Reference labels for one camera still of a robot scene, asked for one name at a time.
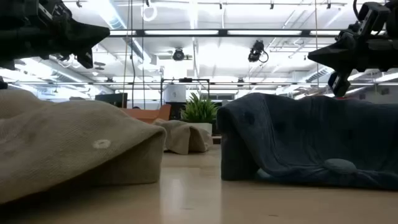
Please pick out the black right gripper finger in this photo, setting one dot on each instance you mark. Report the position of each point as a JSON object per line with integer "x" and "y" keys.
{"x": 339, "y": 83}
{"x": 339, "y": 54}

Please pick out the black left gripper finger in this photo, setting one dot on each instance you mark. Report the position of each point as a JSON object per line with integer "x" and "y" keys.
{"x": 82, "y": 36}
{"x": 86, "y": 59}

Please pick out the dark blue knit hat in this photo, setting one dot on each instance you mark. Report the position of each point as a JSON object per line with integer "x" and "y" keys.
{"x": 311, "y": 137}

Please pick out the beige knit hat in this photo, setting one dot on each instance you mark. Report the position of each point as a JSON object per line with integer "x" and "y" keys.
{"x": 62, "y": 146}
{"x": 183, "y": 137}

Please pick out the black computer monitor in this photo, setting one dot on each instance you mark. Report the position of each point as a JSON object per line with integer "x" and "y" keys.
{"x": 112, "y": 99}

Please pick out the orange fabric bin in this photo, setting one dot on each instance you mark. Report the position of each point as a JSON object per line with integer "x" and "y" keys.
{"x": 149, "y": 113}

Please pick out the black round ceiling spotlight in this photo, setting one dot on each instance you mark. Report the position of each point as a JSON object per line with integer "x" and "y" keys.
{"x": 178, "y": 54}

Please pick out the white cylinder column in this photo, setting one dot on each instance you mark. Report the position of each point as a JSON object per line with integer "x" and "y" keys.
{"x": 174, "y": 93}

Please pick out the green artificial plant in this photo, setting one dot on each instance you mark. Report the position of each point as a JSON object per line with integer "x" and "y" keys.
{"x": 199, "y": 109}

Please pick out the white plant pot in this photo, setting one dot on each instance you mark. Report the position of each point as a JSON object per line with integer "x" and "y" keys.
{"x": 203, "y": 127}

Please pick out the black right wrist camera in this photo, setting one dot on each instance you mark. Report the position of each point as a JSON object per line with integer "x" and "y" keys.
{"x": 373, "y": 17}

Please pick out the black overhead frame beam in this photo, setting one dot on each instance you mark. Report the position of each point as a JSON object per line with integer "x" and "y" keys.
{"x": 217, "y": 32}

